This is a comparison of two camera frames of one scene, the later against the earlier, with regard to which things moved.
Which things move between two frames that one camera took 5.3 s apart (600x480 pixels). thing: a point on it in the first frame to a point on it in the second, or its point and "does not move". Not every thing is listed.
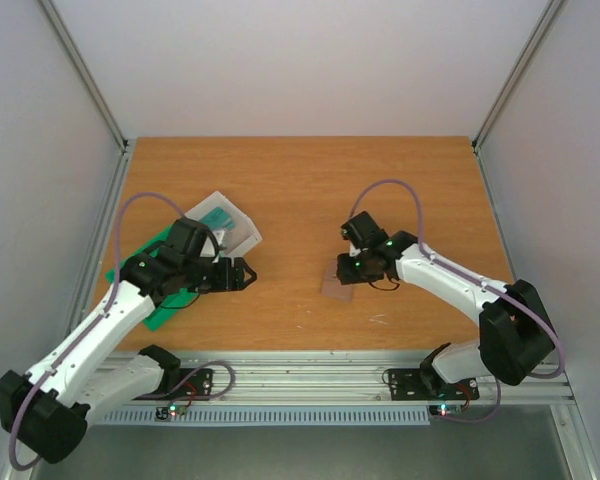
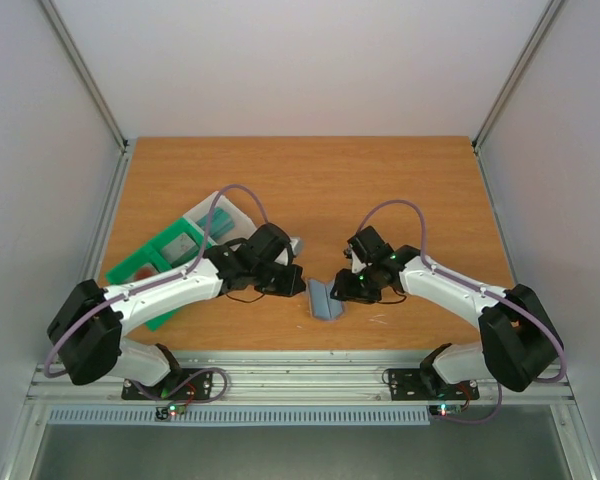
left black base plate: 193,384 does not move
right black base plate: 425,384 does not move
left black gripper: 237,283 to 290,287
